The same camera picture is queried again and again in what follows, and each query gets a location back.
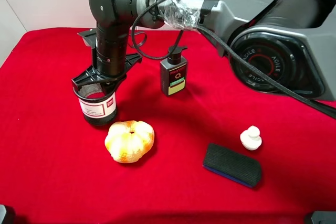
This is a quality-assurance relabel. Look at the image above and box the black device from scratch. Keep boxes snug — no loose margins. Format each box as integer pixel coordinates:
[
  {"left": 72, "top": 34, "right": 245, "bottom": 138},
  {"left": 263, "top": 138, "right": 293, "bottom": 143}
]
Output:
[
  {"left": 304, "top": 211, "right": 336, "bottom": 224},
  {"left": 0, "top": 205, "right": 15, "bottom": 224}
]

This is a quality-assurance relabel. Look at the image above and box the black mesh pen holder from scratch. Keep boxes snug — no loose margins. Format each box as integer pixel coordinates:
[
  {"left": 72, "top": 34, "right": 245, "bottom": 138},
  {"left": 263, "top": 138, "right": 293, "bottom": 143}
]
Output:
[{"left": 73, "top": 83, "right": 117, "bottom": 126}]

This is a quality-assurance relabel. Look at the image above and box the black device bottom left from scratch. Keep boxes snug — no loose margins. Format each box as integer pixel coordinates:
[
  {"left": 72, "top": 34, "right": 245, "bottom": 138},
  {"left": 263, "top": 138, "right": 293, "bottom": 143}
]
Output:
[{"left": 0, "top": 205, "right": 15, "bottom": 224}]

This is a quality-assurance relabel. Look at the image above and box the orange pumpkin-shaped bread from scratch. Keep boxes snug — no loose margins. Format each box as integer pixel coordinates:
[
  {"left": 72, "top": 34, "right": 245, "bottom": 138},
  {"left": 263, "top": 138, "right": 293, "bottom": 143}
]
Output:
[{"left": 104, "top": 120, "right": 155, "bottom": 164}]

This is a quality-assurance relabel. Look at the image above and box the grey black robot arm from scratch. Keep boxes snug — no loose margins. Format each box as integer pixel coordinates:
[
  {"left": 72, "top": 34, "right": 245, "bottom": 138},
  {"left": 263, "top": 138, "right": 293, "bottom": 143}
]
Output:
[{"left": 72, "top": 0, "right": 335, "bottom": 101}]

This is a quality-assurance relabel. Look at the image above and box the black device bottom right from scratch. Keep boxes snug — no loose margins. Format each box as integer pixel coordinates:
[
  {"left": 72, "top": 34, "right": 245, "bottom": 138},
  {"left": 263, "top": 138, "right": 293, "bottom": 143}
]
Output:
[{"left": 304, "top": 211, "right": 336, "bottom": 224}]

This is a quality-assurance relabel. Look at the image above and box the black whiteboard eraser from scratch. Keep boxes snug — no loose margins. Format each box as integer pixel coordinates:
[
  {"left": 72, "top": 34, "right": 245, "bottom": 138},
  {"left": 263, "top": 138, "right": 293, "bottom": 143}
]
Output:
[{"left": 203, "top": 143, "right": 262, "bottom": 188}]

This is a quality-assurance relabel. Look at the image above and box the red velvet table cloth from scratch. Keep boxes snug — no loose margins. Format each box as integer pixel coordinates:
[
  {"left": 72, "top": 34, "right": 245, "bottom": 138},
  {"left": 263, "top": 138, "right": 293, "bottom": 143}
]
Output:
[{"left": 1, "top": 28, "right": 335, "bottom": 223}]

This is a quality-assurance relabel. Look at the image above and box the small white duck figurine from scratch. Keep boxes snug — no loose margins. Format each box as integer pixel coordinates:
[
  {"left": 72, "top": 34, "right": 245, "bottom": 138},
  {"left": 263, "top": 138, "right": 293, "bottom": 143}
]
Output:
[{"left": 240, "top": 125, "right": 262, "bottom": 151}]

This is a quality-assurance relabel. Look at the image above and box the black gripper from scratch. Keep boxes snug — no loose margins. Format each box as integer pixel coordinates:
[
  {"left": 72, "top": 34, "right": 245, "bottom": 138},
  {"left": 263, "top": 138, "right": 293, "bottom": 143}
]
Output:
[{"left": 72, "top": 28, "right": 142, "bottom": 95}]

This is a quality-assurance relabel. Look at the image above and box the dark grey pump bottle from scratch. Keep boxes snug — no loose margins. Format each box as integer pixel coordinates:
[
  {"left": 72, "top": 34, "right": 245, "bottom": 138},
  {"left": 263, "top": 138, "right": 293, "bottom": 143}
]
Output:
[{"left": 160, "top": 46, "right": 188, "bottom": 96}]

